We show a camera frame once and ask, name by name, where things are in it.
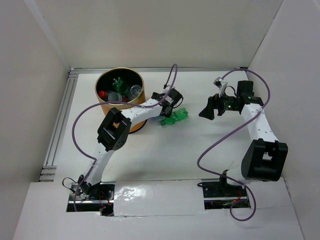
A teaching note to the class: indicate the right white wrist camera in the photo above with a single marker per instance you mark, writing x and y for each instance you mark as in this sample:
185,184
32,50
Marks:
221,84

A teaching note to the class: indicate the blue label plastic bottle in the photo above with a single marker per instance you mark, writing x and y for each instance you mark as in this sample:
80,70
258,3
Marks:
154,119

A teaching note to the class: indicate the orange cylindrical bin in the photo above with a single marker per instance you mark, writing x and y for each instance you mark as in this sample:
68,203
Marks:
130,76

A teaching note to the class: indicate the silver taped front panel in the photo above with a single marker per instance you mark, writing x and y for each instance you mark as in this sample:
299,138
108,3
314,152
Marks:
158,198

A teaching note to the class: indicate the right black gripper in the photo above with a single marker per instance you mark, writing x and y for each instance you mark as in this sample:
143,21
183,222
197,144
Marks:
214,102

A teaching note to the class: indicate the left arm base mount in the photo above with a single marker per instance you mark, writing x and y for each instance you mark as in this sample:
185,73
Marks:
100,200

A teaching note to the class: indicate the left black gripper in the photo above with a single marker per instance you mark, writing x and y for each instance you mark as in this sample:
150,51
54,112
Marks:
167,116

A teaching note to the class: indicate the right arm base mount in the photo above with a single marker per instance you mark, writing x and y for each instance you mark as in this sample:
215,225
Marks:
218,194

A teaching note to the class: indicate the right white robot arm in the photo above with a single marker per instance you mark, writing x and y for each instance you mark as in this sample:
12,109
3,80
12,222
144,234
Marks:
265,158

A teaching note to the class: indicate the red label clear bottle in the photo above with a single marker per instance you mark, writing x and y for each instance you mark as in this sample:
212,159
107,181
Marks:
105,95

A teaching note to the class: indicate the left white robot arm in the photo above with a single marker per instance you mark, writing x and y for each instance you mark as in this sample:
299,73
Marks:
113,132

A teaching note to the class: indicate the green plastic bottle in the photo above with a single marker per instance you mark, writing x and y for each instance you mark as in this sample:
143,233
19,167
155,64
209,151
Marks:
121,86
176,116

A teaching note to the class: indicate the aluminium frame rail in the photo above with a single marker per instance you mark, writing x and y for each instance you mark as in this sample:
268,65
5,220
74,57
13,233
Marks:
182,151

